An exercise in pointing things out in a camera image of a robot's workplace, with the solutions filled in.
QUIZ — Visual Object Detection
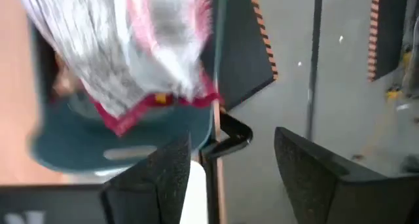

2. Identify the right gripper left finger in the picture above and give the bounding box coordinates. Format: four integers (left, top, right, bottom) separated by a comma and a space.
101, 132, 192, 224

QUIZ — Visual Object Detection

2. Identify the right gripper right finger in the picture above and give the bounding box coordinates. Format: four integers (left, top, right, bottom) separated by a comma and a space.
274, 126, 419, 224

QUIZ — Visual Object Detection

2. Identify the red-edged noodle pack label side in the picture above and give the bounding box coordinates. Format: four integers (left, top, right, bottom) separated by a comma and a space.
12, 0, 223, 138

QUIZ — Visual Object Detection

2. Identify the teal plastic bin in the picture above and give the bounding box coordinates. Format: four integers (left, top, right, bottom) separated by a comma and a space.
27, 0, 230, 174

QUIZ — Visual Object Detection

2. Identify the black hazard-striped floor mat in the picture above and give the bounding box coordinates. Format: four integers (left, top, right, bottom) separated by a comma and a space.
201, 0, 279, 112
366, 0, 410, 83

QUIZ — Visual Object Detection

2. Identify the black metal table frame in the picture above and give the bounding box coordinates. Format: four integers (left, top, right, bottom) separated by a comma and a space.
198, 99, 255, 224

